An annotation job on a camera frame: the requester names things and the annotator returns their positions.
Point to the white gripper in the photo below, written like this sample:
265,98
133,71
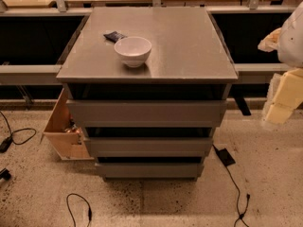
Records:
292,43

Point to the grey drawer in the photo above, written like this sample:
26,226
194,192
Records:
148,147
167,114
149,170

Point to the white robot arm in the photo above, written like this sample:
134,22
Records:
287,41

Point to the grey drawer cabinet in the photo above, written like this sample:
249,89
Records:
187,63

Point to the grey bottom drawer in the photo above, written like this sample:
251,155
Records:
149,170

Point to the grey top drawer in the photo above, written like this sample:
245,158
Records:
167,114

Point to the black power adapter right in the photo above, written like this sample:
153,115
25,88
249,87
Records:
225,157

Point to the white ceramic bowl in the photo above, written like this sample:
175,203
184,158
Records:
133,51

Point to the dark blue snack packet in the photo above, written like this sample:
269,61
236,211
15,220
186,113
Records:
114,36

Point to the wooden box on floor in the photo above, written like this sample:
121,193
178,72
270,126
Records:
64,138

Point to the black adapter left floor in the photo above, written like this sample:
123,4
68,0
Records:
5,144

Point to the black object far left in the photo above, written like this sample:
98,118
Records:
4,174

